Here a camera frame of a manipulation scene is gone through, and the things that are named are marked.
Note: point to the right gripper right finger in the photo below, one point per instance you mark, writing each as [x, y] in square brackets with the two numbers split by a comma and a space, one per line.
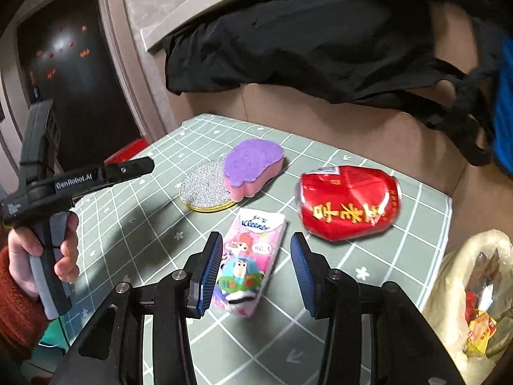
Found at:
[311, 270]

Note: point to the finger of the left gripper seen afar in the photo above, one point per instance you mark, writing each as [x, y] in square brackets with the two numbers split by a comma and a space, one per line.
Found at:
[129, 170]

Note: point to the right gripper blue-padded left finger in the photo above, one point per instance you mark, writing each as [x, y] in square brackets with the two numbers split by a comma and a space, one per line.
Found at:
[203, 269]

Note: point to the pink Kleenex tissue pack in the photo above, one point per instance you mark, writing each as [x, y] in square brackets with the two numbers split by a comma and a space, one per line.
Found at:
[249, 254]

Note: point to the red crushed can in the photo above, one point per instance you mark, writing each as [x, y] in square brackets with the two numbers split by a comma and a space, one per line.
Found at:
[345, 202]

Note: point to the purple pink sponge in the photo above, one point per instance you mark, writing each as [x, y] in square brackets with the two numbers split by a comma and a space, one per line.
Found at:
[249, 165]

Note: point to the yellow white snack wrapper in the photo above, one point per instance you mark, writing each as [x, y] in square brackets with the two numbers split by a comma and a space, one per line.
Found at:
[481, 329]

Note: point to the red fuzzy sleeve forearm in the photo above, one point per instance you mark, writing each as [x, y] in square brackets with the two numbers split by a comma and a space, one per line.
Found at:
[23, 320]

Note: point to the yellowish trash bag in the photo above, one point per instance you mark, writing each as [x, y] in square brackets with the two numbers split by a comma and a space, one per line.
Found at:
[445, 310]

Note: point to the person's left hand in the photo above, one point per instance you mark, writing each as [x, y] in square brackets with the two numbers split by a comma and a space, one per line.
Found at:
[22, 243]

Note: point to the green grid tablecloth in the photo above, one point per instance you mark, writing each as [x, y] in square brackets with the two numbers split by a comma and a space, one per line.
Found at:
[140, 231]

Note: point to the silver round scouring pad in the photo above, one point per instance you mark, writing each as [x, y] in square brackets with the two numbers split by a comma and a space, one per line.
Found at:
[203, 190]

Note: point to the dark door with stickers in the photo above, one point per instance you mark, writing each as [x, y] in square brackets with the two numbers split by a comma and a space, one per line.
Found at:
[64, 57]

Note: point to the black cloth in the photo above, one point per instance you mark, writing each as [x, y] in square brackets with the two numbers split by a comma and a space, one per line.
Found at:
[379, 53]

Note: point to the blue cloth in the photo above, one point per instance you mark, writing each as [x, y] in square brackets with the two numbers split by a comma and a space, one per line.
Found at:
[503, 117]

